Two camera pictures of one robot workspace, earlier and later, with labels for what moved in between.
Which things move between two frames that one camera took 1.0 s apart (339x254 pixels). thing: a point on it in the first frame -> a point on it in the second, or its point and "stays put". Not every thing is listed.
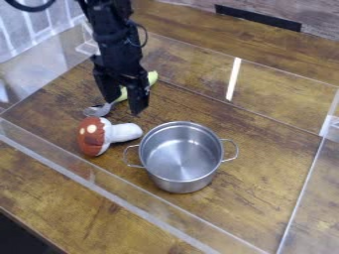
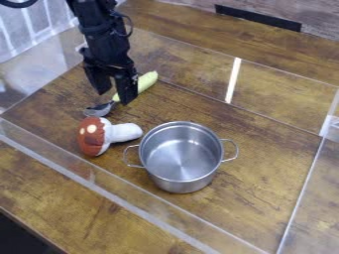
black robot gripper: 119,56 -> 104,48
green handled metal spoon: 96,110 stays put
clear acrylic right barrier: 311,232 stays put
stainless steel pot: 182,155 stays put
